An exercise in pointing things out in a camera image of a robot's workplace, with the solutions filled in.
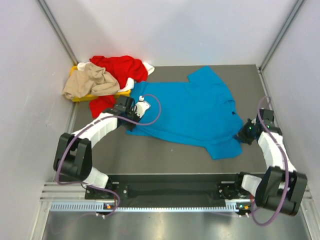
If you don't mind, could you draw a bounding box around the blue t shirt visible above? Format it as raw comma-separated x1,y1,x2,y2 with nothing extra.
127,66,244,160

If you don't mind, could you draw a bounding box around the purple cable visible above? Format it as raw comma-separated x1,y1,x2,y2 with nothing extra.
234,96,291,226
47,93,162,233

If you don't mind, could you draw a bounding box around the left corner aluminium post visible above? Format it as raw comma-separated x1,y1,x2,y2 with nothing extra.
35,0,78,66

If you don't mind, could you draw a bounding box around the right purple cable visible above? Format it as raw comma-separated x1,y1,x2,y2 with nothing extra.
234,96,291,226

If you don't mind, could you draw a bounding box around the right corner aluminium post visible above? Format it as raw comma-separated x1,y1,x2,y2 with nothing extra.
258,0,306,73

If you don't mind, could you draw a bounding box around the red t shirt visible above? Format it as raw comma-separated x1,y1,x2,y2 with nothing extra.
89,55,148,118

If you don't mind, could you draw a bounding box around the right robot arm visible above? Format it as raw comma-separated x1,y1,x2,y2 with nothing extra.
217,108,308,216

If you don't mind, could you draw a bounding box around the yellow plastic bin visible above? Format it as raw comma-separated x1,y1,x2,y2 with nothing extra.
69,65,132,102

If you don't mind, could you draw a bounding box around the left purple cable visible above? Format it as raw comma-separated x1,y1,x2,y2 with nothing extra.
47,93,162,233

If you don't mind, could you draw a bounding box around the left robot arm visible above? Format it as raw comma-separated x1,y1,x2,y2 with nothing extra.
53,96,150,199

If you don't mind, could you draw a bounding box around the corner aluminium post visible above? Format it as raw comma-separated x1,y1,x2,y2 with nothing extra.
35,0,78,66
258,0,306,73

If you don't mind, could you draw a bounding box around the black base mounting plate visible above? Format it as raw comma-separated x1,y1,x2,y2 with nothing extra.
85,181,250,201

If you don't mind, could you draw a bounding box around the beige t shirt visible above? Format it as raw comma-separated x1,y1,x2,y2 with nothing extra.
62,62,120,100

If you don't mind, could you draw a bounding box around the white t shirt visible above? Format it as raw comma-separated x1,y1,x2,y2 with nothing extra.
75,62,155,93

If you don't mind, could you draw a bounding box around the aluminium frame rail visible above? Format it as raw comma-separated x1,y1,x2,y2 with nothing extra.
39,181,313,201

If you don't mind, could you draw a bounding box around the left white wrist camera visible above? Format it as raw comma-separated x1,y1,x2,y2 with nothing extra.
134,95,151,118

